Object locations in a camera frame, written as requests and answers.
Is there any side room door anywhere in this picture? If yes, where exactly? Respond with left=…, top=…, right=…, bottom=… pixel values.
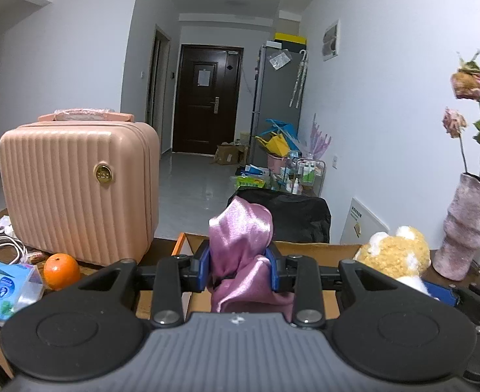
left=145, top=24, right=171, bottom=160

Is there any clear plastic bag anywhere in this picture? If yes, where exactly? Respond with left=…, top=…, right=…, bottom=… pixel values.
left=269, top=52, right=292, bottom=70

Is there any yellow plush bear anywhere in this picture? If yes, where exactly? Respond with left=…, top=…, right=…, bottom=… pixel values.
left=353, top=225, right=432, bottom=297

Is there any pink bucket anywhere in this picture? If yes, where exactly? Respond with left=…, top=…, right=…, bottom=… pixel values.
left=267, top=153, right=290, bottom=174

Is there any folded white umbrella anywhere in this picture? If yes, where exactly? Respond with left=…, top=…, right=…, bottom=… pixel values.
left=289, top=49, right=309, bottom=109

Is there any purple folded umbrella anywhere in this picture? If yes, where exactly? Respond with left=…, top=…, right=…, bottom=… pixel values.
left=309, top=113, right=331, bottom=160

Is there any pink satin cloth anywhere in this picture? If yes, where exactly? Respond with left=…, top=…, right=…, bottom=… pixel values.
left=208, top=196, right=296, bottom=321

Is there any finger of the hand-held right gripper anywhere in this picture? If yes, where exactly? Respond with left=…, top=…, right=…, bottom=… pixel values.
left=422, top=280, right=480, bottom=323

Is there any green packet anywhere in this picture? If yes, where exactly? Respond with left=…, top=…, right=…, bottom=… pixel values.
left=234, top=175, right=267, bottom=190

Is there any white board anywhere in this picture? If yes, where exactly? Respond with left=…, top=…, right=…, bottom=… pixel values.
left=340, top=197, right=390, bottom=245

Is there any dried pink rose bouquet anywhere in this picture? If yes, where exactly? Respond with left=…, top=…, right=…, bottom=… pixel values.
left=442, top=24, right=480, bottom=188

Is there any orange-edged cardboard box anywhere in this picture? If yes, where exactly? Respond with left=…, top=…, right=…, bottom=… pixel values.
left=136, top=232, right=365, bottom=321

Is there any orange fruit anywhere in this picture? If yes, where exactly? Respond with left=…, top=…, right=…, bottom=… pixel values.
left=43, top=253, right=81, bottom=291

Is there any grey refrigerator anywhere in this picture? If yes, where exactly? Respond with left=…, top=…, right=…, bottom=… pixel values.
left=249, top=45, right=308, bottom=168

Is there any pink ribbed suitcase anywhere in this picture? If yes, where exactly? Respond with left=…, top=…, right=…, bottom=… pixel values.
left=0, top=108, right=160, bottom=266

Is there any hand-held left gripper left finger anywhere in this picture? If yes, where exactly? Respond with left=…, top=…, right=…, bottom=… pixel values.
left=81, top=241, right=212, bottom=329

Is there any dark brown entrance door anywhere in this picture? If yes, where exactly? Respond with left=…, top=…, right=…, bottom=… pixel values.
left=172, top=44, right=245, bottom=156

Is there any yellow and black box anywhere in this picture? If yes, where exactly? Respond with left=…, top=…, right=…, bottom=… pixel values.
left=274, top=32, right=308, bottom=50

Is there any yellow bag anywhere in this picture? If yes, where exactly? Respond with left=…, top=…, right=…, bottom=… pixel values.
left=256, top=133, right=292, bottom=158

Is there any pink fuzzy vase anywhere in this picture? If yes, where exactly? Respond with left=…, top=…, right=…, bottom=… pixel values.
left=433, top=172, right=480, bottom=282

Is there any wall electrical panel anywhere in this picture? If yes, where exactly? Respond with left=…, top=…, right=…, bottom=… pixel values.
left=322, top=20, right=341, bottom=62

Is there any brown cardboard carton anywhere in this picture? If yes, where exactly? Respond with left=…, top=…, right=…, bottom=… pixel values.
left=216, top=143, right=247, bottom=166

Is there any blue tissue pack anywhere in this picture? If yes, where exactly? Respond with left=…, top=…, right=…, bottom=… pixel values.
left=0, top=255, right=45, bottom=327

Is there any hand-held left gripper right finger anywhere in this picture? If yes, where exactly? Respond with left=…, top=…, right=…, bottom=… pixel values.
left=265, top=243, right=399, bottom=329

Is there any metal rolling cart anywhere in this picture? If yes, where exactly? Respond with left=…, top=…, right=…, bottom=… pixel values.
left=283, top=157, right=326, bottom=197

